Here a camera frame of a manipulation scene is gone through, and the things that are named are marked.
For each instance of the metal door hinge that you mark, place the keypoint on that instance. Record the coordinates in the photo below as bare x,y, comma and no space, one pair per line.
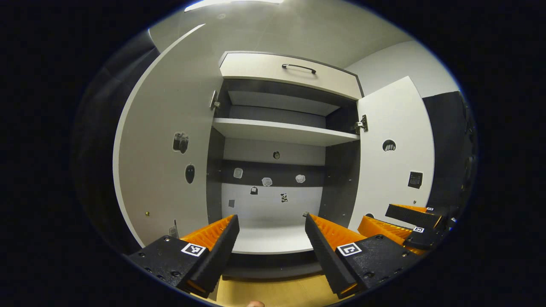
361,124
214,100

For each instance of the white double-door shoe cabinet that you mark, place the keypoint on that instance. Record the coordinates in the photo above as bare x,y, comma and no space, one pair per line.
273,204

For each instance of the ceiling light panel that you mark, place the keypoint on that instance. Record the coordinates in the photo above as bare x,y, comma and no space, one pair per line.
230,3

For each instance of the white cabinet door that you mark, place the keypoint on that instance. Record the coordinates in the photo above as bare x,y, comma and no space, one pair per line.
396,123
166,106

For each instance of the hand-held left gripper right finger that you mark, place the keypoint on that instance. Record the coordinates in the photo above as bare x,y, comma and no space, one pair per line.
330,262

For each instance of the white cabinet shelf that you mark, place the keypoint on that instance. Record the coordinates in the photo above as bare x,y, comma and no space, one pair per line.
277,130

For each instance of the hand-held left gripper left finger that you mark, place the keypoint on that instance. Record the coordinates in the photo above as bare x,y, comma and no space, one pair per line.
219,260

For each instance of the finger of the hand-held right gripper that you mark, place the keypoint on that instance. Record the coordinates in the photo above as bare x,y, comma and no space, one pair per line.
411,215
420,238

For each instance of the white cabinet bottom board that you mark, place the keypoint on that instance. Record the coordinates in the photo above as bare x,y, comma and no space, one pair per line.
273,238

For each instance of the white cabinet drawer front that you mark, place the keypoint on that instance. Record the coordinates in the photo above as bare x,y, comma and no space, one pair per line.
256,68

